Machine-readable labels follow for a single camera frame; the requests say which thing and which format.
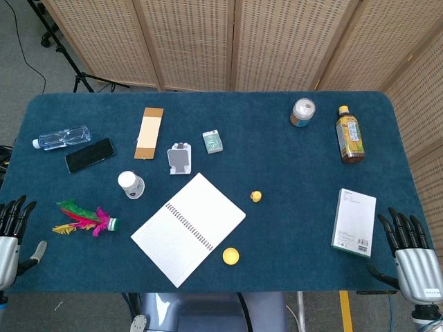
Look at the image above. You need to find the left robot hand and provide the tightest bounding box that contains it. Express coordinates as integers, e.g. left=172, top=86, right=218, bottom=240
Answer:
left=0, top=195, right=48, bottom=291

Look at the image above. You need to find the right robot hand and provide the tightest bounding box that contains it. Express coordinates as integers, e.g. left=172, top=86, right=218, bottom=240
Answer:
left=366, top=207, right=443, bottom=306

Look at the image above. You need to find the colourful feather shuttlecock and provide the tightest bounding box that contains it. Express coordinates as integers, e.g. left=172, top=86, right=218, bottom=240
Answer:
left=51, top=199, right=121, bottom=238

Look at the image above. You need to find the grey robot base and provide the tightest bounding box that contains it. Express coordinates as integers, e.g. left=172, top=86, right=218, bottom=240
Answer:
left=129, top=292, right=288, bottom=332

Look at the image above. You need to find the white phone stand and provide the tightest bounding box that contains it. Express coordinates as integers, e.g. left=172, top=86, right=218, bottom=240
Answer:
left=167, top=141, right=192, bottom=175

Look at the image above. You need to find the black tripod stand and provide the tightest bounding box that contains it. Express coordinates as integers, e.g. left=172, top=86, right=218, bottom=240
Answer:
left=27, top=0, right=129, bottom=93

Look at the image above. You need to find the white product box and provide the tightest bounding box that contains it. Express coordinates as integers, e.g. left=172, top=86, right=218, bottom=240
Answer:
left=331, top=188, right=377, bottom=259

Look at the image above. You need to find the clear plastic water bottle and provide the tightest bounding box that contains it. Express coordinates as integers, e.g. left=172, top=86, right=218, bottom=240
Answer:
left=32, top=125, right=92, bottom=151

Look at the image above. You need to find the black smartphone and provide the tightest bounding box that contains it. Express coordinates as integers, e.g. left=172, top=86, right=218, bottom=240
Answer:
left=64, top=138, right=116, bottom=174

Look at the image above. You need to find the blue table cloth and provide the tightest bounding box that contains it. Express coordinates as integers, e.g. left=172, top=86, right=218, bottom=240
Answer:
left=0, top=91, right=433, bottom=295

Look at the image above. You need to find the floral paper cup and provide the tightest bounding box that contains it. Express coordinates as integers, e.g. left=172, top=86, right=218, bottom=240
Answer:
left=117, top=170, right=146, bottom=200

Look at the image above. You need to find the yellow tea bottle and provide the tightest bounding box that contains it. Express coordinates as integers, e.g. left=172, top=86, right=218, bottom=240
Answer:
left=335, top=105, right=366, bottom=165

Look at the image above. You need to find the open spiral notebook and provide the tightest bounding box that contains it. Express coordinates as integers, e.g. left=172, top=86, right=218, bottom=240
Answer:
left=130, top=172, right=247, bottom=288

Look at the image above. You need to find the brown cardboard card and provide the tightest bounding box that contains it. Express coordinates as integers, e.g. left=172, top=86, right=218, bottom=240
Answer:
left=134, top=107, right=165, bottom=160

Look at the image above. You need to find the clear jar with white lid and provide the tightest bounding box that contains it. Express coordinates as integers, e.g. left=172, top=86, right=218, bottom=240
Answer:
left=289, top=98, right=316, bottom=127

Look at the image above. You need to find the green tissue pack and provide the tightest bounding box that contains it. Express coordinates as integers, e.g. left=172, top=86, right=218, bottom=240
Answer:
left=202, top=129, right=224, bottom=154

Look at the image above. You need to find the woven folding screen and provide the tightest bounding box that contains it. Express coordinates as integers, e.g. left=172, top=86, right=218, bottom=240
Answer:
left=43, top=0, right=443, bottom=267

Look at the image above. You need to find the black floor cable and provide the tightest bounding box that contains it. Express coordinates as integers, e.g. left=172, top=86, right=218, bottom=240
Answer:
left=3, top=0, right=47, bottom=95

